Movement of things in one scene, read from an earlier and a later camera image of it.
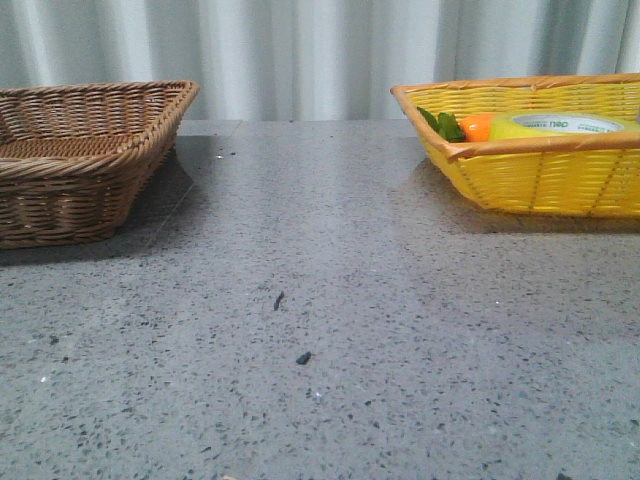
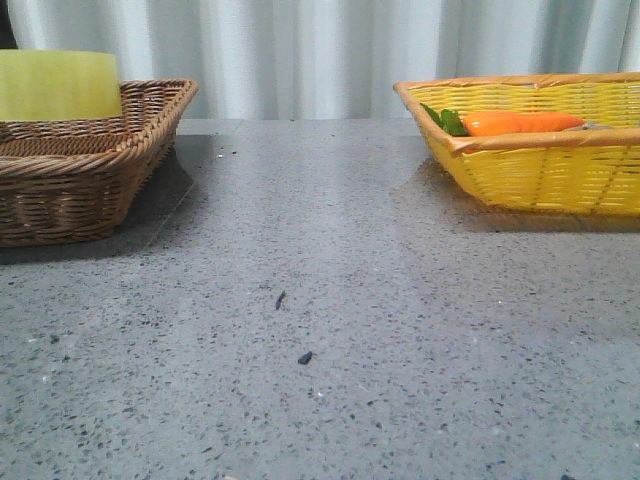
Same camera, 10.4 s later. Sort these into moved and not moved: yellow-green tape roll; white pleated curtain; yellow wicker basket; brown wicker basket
Moved: yellow-green tape roll
Not moved: yellow wicker basket; white pleated curtain; brown wicker basket
